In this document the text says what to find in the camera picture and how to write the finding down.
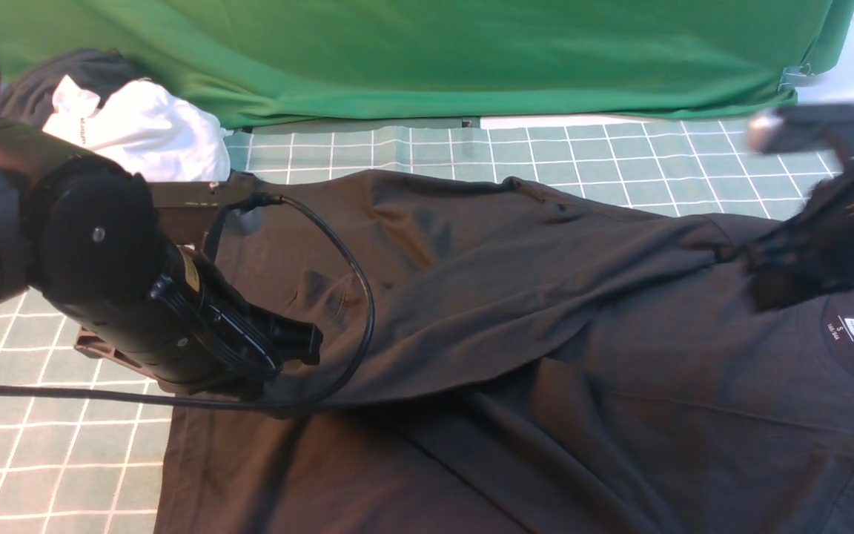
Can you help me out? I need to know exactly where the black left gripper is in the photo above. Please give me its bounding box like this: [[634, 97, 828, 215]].
[[75, 245, 323, 401]]

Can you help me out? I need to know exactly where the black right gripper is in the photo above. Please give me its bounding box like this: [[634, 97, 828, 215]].
[[741, 171, 854, 312]]

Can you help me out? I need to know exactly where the gray long sleeve shirt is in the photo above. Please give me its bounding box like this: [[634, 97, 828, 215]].
[[155, 171, 854, 533]]

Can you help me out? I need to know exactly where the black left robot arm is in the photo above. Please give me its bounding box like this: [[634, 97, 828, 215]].
[[0, 118, 322, 400]]

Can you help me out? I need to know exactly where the white crumpled shirt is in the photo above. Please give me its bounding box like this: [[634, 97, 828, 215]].
[[43, 76, 231, 182]]

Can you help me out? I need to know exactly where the dark gray crumpled shirt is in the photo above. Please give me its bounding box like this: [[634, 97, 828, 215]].
[[0, 50, 142, 129]]

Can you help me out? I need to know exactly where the metal binder clip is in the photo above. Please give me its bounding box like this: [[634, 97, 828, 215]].
[[777, 63, 816, 93]]

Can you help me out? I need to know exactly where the green grid table mat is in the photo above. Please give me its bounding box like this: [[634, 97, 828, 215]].
[[0, 113, 854, 534]]

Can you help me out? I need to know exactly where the green backdrop cloth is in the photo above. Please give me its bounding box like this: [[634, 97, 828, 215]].
[[0, 1, 854, 128]]

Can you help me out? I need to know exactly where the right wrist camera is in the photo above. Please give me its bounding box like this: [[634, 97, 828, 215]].
[[747, 102, 854, 159]]

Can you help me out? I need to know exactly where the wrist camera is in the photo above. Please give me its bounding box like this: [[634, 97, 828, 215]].
[[148, 172, 271, 248], [747, 102, 854, 159]]

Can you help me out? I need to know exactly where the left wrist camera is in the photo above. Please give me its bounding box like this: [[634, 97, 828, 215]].
[[148, 172, 271, 248]]

